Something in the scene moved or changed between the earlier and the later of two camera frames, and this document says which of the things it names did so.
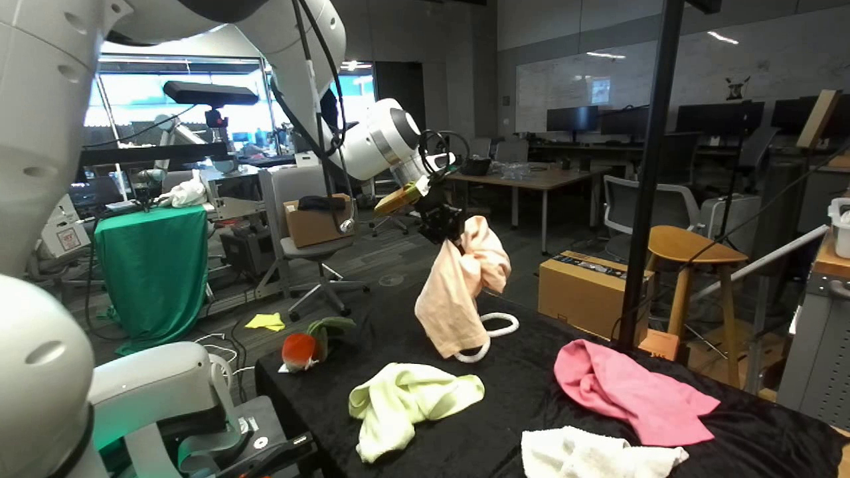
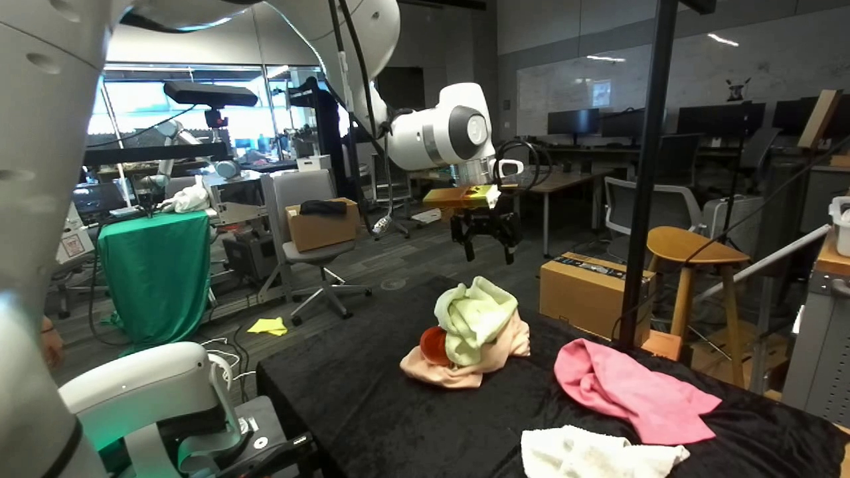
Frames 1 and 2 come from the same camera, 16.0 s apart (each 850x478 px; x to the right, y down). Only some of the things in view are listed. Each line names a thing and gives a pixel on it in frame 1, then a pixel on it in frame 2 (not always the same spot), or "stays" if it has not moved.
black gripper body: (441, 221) → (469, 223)
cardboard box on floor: (586, 291) stays
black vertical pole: (652, 166) stays
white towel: (564, 453) stays
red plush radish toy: (297, 352) → (433, 343)
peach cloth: (453, 298) → (514, 340)
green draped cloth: (155, 266) stays
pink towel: (661, 409) stays
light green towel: (396, 396) → (471, 317)
